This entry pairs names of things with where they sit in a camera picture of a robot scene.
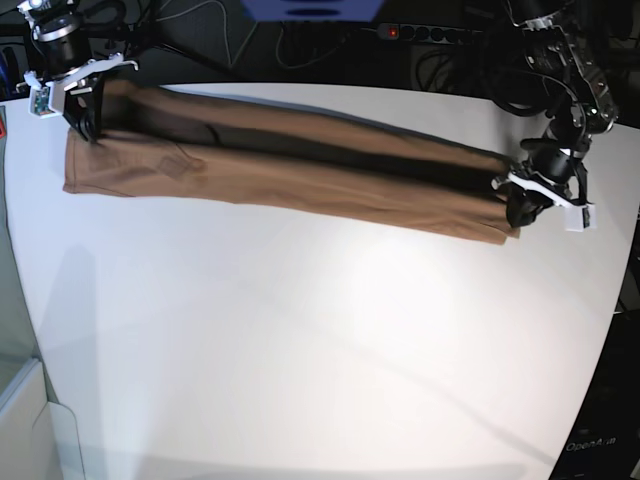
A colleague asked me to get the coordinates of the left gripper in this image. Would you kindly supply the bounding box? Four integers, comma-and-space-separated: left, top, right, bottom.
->
491, 169, 593, 228

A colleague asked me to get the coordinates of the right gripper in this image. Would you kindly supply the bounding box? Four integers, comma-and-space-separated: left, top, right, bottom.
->
24, 53, 139, 143

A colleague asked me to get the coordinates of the brown T-shirt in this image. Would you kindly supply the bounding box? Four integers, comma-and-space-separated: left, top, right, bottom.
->
64, 80, 519, 245

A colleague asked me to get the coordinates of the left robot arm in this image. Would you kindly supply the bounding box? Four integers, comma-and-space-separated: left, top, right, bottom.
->
480, 1, 618, 232

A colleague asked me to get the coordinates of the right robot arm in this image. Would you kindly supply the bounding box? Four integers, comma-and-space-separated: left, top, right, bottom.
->
17, 1, 139, 142

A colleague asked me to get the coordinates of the black tripod stand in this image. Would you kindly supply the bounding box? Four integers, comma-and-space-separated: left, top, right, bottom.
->
89, 0, 241, 86

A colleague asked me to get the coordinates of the black power strip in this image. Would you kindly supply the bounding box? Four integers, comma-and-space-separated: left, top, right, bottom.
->
373, 23, 483, 46

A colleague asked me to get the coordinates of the black OpenArm base box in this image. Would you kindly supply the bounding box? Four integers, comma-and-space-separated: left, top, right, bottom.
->
550, 298, 639, 479

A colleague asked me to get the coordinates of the white bin at left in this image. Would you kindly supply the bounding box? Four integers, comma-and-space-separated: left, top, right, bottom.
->
1, 358, 86, 479

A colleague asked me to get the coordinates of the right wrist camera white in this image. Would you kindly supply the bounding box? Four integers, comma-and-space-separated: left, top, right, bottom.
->
29, 85, 65, 119

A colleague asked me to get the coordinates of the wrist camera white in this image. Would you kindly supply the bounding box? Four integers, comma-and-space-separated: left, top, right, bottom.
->
564, 203, 597, 233
29, 85, 65, 119

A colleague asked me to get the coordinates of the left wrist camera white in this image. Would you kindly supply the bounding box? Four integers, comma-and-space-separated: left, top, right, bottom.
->
564, 203, 597, 233

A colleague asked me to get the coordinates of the blue overhead mount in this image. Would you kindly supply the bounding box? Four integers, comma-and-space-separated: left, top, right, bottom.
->
242, 0, 384, 22

